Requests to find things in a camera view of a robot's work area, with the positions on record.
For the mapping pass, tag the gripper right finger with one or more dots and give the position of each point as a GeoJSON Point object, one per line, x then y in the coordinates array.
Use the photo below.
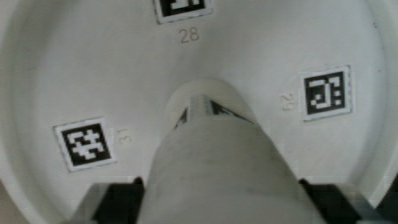
{"type": "Point", "coordinates": [341, 204]}

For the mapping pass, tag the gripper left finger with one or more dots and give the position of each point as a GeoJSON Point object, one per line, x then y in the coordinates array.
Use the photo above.
{"type": "Point", "coordinates": [110, 203]}

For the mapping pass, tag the white cylindrical table leg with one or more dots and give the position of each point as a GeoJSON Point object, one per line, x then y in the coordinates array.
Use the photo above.
{"type": "Point", "coordinates": [220, 181]}

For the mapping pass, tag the white round table top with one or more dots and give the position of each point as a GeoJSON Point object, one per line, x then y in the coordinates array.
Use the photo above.
{"type": "Point", "coordinates": [98, 55]}

